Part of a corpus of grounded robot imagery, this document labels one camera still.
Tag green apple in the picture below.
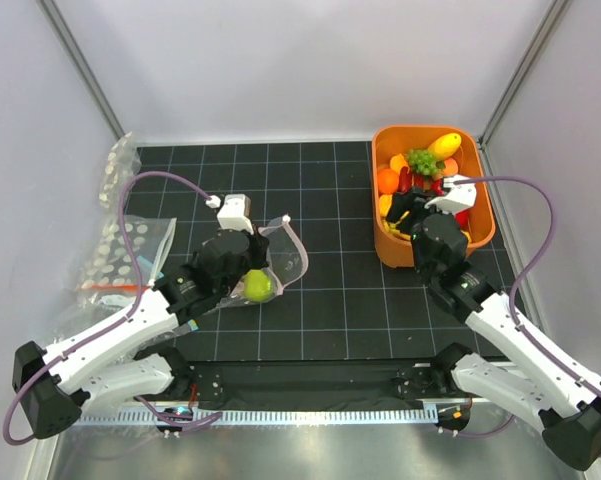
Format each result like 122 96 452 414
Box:
243 269 274 303

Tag pink dotted zip bag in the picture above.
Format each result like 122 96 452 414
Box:
217 214 309 309

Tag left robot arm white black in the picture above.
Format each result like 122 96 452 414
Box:
7 230 269 439

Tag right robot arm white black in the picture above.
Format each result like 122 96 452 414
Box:
386 187 601 471

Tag white dotted bag with items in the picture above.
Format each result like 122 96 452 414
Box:
76 215 176 302

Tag white dotted bag upright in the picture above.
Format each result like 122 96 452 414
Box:
98 132 142 224

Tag yellow bell pepper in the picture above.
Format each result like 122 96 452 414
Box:
377 194 393 218

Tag red chili peppers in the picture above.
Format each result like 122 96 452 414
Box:
396 166 412 193

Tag orange fruit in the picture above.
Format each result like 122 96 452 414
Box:
376 168 400 195

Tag yellow banana bunch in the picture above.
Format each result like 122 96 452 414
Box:
382 218 411 241

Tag red apple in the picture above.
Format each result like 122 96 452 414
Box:
455 210 469 229

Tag green grapes bunch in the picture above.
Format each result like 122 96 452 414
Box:
406 150 441 177

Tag orange plastic basket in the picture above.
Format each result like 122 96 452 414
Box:
370 125 496 268

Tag yellow mango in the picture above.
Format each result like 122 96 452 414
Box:
427 133 462 161

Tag black grid mat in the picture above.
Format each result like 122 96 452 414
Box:
127 141 500 361

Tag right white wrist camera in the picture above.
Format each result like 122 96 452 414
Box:
425 174 477 215

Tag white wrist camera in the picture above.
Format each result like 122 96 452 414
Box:
216 194 254 234
425 174 477 215

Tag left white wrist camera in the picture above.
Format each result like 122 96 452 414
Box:
216 194 254 234

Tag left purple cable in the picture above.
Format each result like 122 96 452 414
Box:
2 171 221 446

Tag purple cable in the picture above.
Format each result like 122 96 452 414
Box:
2 171 221 446
442 174 601 462

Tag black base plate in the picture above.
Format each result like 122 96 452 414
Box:
129 357 491 404

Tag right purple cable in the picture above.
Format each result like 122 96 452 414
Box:
442 174 601 462

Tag white slotted cable duct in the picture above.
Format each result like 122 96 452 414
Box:
76 403 438 428

